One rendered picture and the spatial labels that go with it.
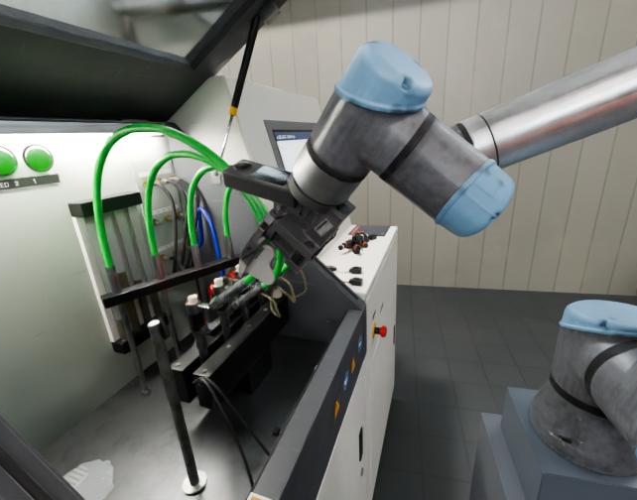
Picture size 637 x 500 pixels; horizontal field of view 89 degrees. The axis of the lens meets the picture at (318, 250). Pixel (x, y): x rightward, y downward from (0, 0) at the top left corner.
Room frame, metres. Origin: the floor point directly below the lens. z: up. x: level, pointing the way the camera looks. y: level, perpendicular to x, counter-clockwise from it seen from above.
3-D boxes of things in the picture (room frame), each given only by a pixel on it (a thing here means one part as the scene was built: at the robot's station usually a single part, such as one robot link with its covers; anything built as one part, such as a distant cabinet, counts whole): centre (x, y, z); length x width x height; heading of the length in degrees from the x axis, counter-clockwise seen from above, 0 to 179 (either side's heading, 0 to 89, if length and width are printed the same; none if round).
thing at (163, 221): (0.87, 0.40, 1.20); 0.13 x 0.03 x 0.31; 159
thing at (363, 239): (1.19, -0.16, 1.01); 0.23 x 0.11 x 0.06; 159
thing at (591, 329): (0.39, -0.42, 1.07); 0.13 x 0.12 x 0.14; 168
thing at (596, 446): (0.40, -0.42, 0.95); 0.15 x 0.15 x 0.10
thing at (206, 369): (0.67, 0.20, 0.91); 0.34 x 0.10 x 0.15; 159
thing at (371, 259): (1.15, -0.14, 0.96); 0.70 x 0.22 x 0.03; 159
